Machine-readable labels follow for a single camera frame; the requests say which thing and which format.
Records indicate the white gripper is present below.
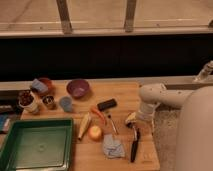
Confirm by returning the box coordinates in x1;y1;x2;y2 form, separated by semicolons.
125;103;156;125

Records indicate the black dish brush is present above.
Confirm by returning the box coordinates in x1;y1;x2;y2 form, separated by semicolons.
126;122;141;163

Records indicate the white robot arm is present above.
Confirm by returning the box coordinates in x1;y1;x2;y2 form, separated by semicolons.
125;83;213;171

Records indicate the blue plastic cup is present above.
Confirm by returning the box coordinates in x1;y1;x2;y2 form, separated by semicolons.
59;96;72;112

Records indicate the small metal cup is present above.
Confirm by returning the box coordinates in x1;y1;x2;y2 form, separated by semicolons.
42;95;56;110

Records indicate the white cup with contents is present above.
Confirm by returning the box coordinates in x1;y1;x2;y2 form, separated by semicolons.
18;90;39;114

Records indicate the small thin utensil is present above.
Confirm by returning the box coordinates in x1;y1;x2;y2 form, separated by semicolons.
107;115;118;135

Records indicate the black rectangular block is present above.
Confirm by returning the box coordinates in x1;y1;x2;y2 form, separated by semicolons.
97;99;117;111

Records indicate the orange carrot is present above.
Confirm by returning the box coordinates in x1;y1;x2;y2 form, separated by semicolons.
90;106;107;125

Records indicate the crumpled blue cloth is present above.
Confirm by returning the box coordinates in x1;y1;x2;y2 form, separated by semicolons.
102;134;125;159

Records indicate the wooden cutting board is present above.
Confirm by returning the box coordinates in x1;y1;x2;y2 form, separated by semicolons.
22;81;160;171

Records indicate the yellow red apple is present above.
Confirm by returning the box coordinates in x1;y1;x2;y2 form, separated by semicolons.
88;125;102;141

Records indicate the yellow corn cob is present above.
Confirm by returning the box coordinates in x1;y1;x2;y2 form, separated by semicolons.
78;113;92;140

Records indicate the purple bowl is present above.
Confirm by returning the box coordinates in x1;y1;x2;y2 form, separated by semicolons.
66;79;90;98

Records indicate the orange bowl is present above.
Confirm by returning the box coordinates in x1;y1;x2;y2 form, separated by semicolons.
38;77;53;96

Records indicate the blue cloth in bowl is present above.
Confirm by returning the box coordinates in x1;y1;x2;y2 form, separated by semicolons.
31;79;48;93

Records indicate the green plastic tray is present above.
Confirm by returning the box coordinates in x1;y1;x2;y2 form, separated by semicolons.
0;119;74;171

